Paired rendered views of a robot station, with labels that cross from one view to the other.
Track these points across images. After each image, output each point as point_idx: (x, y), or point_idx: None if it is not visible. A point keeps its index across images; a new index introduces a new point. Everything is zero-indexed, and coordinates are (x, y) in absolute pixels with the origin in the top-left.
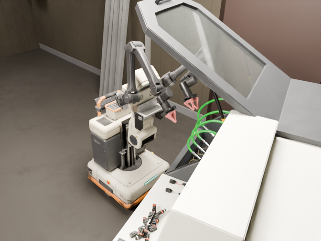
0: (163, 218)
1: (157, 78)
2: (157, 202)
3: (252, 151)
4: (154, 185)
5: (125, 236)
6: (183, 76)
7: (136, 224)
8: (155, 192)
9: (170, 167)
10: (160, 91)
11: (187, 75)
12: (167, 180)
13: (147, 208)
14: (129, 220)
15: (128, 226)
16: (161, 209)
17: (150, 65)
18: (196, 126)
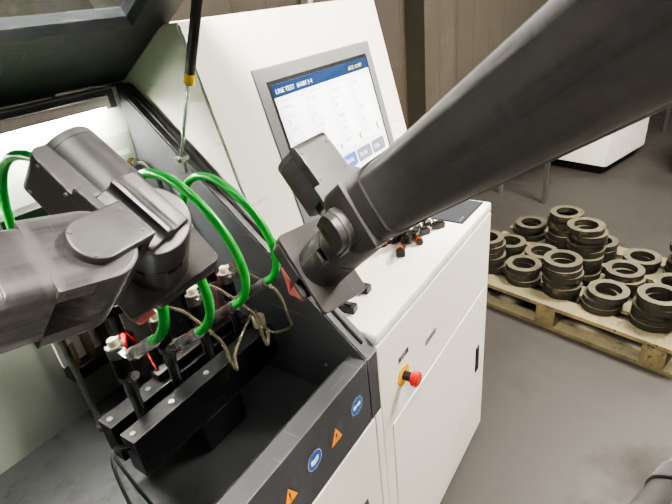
0: (381, 248)
1: (367, 162)
2: (391, 270)
3: (228, 14)
4: (402, 301)
5: (452, 226)
6: (90, 233)
7: (435, 239)
8: (396, 286)
9: (344, 379)
10: (359, 168)
11: (43, 220)
12: (362, 314)
13: (416, 260)
14: (452, 243)
15: (451, 235)
16: (384, 260)
17: (454, 89)
18: (226, 229)
